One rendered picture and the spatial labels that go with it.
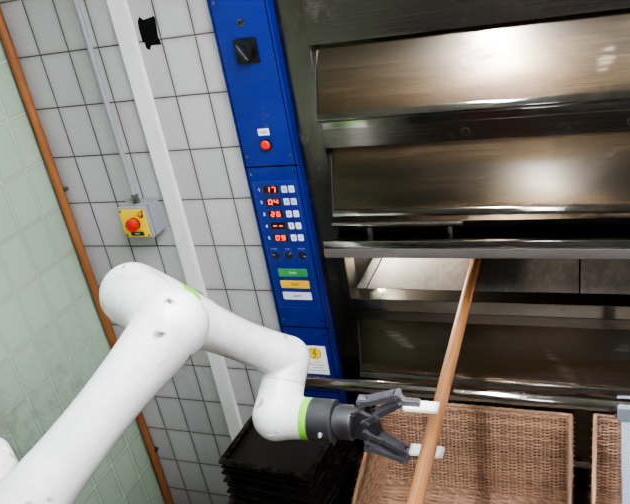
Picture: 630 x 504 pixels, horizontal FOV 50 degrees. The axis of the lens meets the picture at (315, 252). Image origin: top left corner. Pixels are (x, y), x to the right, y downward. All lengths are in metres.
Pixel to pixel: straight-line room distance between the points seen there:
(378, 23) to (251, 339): 0.77
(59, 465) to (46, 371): 1.11
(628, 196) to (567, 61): 0.34
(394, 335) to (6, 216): 1.16
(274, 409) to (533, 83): 0.91
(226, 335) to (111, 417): 0.35
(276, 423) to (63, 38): 1.20
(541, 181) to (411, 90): 0.37
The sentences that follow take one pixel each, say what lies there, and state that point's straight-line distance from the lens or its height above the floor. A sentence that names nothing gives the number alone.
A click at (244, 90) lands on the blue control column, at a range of 1.78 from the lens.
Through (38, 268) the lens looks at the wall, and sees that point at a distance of 2.20.
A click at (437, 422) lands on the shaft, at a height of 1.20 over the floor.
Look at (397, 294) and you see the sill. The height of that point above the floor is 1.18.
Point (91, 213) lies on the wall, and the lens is 2.24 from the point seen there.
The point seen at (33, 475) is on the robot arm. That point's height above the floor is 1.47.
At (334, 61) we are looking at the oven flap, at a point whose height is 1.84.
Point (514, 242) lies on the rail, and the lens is 1.62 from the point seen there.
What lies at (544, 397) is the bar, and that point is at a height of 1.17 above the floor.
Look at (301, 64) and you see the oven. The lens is 1.73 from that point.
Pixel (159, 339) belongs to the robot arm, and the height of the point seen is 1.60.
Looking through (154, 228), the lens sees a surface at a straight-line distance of 2.05.
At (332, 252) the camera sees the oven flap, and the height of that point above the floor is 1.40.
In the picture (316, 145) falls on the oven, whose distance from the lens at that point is 1.78.
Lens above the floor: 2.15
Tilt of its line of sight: 25 degrees down
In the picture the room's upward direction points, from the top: 11 degrees counter-clockwise
